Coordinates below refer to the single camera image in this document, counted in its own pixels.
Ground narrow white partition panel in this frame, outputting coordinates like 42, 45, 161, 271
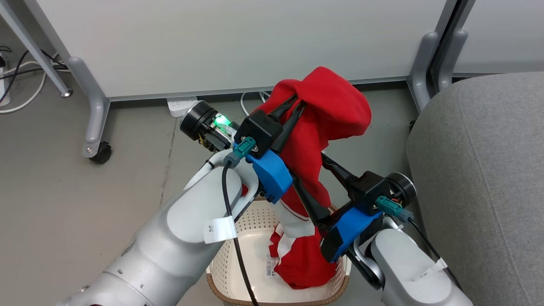
453, 0, 544, 78

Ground slanted grey table leg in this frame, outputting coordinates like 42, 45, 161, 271
0, 0, 73, 98

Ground teal right camera connector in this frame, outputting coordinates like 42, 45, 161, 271
376, 195, 414, 223

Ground blue right camera bracket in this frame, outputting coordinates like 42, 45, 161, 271
321, 207, 384, 263

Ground red white garment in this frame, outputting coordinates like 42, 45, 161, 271
253, 66, 373, 290

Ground grey fabric sofa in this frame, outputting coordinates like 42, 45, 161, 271
407, 71, 544, 306

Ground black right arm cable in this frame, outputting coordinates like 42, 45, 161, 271
407, 218, 463, 290

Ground long white floor cable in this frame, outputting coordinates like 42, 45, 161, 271
0, 59, 48, 114

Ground white left cable tag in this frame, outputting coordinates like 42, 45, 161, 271
203, 215, 238, 244

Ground teal camera connector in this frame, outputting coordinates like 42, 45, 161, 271
376, 195, 414, 223
224, 136, 258, 167

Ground wide white partition panel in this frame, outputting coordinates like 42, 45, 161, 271
23, 0, 459, 102

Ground black floor cables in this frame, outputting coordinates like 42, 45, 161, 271
0, 49, 69, 105

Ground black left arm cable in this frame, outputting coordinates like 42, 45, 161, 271
221, 161, 260, 306

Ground black castor wheel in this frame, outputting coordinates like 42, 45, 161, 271
90, 142, 112, 164

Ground white right cable tag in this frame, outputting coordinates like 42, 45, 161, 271
414, 258, 448, 281

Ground grey partition foot with castor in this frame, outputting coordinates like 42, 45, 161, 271
67, 57, 112, 164

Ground cream perforated laundry basket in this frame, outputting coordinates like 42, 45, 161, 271
206, 198, 351, 306

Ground barcode sticker in basket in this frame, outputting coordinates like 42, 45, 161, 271
265, 253, 279, 278

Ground white power strip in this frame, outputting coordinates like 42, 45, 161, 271
166, 97, 198, 118

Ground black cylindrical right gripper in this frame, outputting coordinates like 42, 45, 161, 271
292, 152, 417, 239

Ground white cable tag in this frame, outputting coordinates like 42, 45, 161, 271
203, 215, 238, 244
414, 258, 448, 281

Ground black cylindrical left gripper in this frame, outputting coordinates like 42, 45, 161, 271
180, 95, 306, 153

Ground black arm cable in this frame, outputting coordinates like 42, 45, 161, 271
221, 161, 260, 306
407, 218, 463, 290

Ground coiled white cable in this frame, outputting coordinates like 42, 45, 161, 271
240, 91, 272, 116

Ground teal left camera connector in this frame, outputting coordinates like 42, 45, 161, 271
224, 136, 258, 167

